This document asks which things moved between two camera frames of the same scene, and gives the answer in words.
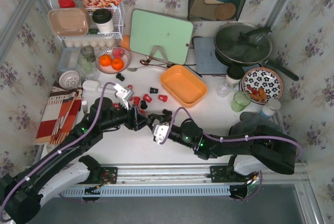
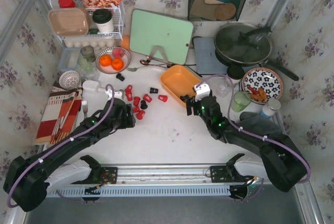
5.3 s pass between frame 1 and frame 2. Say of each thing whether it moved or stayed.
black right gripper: moved
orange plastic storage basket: stayed
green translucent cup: stayed
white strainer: stayed
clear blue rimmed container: stayed
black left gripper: moved
